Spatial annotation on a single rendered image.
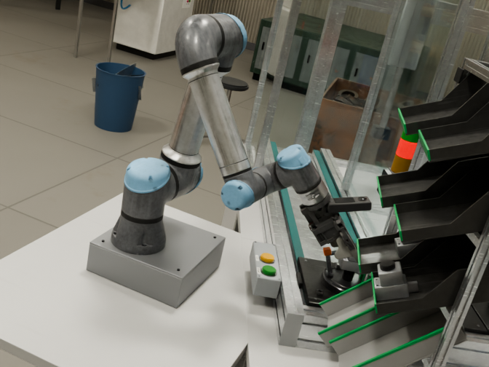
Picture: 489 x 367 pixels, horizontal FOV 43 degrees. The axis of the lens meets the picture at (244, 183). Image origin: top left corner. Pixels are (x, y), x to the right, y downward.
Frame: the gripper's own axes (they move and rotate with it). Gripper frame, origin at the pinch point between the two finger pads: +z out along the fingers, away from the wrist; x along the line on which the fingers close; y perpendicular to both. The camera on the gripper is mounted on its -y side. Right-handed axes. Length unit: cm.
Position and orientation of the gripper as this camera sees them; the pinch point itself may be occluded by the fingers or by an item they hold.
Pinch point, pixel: (356, 252)
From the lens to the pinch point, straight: 174.4
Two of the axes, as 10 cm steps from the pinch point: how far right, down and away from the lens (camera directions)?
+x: 0.4, 3.9, -9.2
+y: -8.7, 4.7, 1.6
